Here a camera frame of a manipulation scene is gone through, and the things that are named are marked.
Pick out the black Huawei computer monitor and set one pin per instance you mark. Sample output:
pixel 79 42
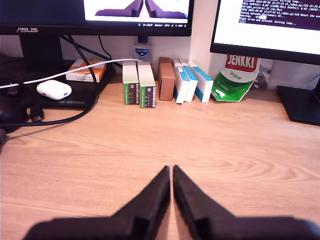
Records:
pixel 262 37

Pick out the white earbuds case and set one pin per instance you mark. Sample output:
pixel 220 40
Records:
pixel 53 89

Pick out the green Jenkki gum bag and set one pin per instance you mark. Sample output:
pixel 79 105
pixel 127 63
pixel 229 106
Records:
pixel 233 82

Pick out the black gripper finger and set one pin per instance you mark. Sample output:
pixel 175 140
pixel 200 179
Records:
pixel 152 200
pixel 190 200

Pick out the small Cuticura sanitizer bottle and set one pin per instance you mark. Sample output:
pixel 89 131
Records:
pixel 142 51

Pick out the blue and white box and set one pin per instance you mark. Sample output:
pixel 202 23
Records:
pixel 179 87
pixel 203 85
pixel 191 85

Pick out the grey patterned card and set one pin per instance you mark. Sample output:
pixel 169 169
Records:
pixel 263 75

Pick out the green and white box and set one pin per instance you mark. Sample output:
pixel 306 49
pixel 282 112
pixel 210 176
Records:
pixel 130 80
pixel 147 82

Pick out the brown cardboard box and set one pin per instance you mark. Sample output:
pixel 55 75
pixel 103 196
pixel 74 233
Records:
pixel 166 80

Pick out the black ASUS computer monitor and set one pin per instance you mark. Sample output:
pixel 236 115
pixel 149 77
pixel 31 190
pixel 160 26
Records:
pixel 50 15

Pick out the orange and white box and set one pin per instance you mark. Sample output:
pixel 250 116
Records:
pixel 82 73

